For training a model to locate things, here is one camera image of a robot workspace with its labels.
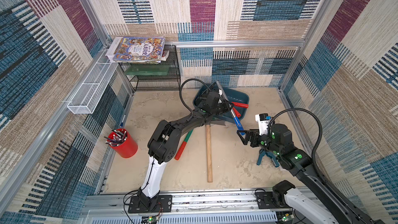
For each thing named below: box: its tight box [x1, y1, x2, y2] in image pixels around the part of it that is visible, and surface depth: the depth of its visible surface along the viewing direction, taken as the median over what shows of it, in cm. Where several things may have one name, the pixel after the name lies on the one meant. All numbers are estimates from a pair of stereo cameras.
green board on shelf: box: [124, 64, 170, 76], surface depth 98 cm
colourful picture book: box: [112, 36, 165, 64], surface depth 81 cm
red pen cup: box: [106, 128, 139, 159], surface depth 82 cm
